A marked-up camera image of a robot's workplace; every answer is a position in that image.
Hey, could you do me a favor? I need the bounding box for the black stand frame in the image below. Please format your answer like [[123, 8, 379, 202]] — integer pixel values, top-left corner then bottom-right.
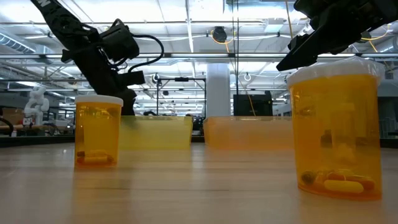
[[155, 77, 207, 121]]

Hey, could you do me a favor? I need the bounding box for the white ball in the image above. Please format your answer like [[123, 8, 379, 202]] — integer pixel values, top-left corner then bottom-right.
[[73, 95, 124, 169]]

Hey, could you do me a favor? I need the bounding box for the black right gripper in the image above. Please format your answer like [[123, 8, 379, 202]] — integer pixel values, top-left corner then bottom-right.
[[275, 0, 398, 72]]

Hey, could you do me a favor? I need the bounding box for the translucent yellow plastic bin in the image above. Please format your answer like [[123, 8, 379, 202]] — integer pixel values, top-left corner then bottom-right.
[[119, 115, 193, 150]]

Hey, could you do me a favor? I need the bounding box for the white round column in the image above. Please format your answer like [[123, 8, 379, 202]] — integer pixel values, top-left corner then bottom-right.
[[206, 63, 231, 118]]

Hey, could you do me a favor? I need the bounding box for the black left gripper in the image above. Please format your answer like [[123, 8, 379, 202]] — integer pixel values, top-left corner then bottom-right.
[[60, 46, 146, 116]]

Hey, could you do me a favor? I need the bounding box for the black ceiling device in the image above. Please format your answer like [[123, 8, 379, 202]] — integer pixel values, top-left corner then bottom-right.
[[213, 26, 228, 44]]

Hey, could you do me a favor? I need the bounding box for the large amber pill bottle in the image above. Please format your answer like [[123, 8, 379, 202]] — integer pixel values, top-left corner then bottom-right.
[[285, 57, 386, 202]]

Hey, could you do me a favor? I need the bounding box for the black aluminium table frame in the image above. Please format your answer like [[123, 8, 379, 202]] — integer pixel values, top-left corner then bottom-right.
[[0, 136, 398, 149]]

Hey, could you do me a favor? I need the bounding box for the brown cardboard box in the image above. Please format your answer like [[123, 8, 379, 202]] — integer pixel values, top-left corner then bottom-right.
[[1, 108, 25, 126]]

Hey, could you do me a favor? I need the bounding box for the translucent orange plastic bin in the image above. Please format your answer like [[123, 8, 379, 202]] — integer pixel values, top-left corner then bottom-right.
[[203, 116, 295, 151]]

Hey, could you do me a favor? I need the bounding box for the white humanoid robot figure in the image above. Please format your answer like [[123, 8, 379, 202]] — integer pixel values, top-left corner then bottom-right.
[[24, 85, 50, 126]]

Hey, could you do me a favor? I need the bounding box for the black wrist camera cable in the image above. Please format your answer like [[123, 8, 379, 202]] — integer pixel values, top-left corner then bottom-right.
[[126, 33, 165, 74]]

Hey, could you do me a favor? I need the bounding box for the yellow cable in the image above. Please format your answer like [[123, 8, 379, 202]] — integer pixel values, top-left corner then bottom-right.
[[285, 0, 295, 32]]

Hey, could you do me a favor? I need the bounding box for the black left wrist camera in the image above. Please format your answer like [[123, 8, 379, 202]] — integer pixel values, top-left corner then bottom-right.
[[98, 18, 141, 63]]

